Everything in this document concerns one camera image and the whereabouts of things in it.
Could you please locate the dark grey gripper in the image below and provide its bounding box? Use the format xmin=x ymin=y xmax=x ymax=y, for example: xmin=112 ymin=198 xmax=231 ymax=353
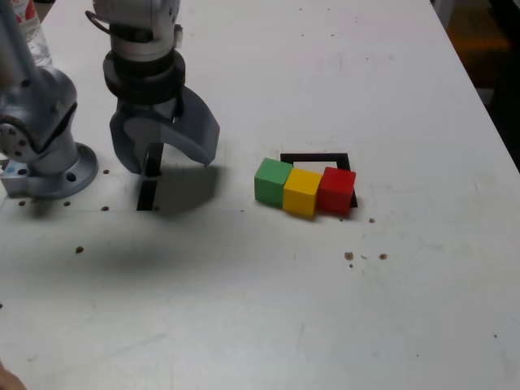
xmin=108 ymin=87 xmax=222 ymax=176

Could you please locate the green cube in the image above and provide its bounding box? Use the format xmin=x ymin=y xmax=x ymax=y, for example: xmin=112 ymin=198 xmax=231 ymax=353
xmin=253 ymin=158 xmax=294 ymax=207

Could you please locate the yellow cube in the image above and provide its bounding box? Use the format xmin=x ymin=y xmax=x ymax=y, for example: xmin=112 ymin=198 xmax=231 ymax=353
xmin=282 ymin=167 xmax=324 ymax=217

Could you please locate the red cube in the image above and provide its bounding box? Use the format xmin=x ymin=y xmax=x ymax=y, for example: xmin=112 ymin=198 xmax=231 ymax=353
xmin=316 ymin=166 xmax=358 ymax=216

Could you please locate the black tape square outline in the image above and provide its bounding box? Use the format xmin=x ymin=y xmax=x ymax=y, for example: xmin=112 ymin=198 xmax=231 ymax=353
xmin=279 ymin=152 xmax=359 ymax=208

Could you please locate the person's hand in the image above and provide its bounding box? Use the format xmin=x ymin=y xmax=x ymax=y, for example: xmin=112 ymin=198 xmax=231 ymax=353
xmin=0 ymin=357 xmax=28 ymax=390

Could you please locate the black tape strip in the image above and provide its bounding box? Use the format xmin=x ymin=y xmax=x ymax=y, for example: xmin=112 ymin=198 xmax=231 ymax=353
xmin=136 ymin=144 xmax=164 ymax=211

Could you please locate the clear plastic water bottle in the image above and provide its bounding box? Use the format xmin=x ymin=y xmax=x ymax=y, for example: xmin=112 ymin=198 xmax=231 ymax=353
xmin=14 ymin=0 xmax=54 ymax=68

